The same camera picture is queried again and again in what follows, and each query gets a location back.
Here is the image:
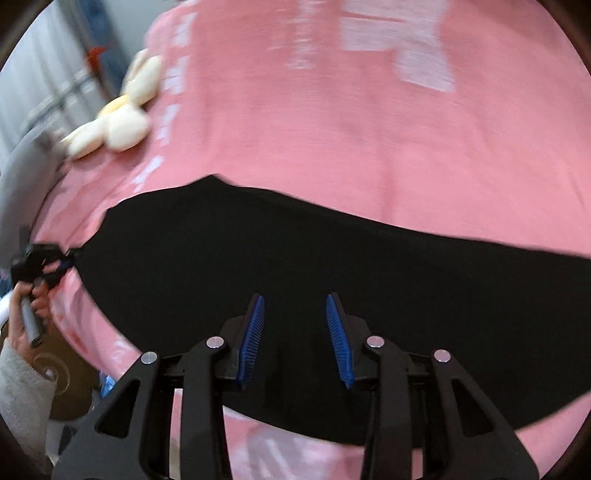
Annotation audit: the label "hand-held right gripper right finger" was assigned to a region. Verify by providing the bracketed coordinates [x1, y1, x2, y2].
[325, 292, 539, 480]

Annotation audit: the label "grey and blue curtain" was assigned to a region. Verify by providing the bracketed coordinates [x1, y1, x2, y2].
[0, 0, 139, 155]

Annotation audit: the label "person's left hand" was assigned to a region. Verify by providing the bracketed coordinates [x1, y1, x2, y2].
[4, 281, 51, 370]

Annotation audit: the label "black pants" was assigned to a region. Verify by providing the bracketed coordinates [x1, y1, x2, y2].
[76, 174, 591, 446]

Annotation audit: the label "cream flower plush toy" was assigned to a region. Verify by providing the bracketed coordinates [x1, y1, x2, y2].
[60, 48, 163, 160]

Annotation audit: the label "pink bow print blanket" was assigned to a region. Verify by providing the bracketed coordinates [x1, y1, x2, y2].
[9, 0, 591, 480]

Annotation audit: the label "grey plush toy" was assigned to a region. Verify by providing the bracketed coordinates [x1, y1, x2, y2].
[0, 131, 65, 241]

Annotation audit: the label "brown swirl pattern rug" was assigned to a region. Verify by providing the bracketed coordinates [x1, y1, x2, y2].
[0, 323, 101, 422]

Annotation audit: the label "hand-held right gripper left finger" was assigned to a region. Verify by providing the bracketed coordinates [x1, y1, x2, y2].
[51, 293, 266, 480]

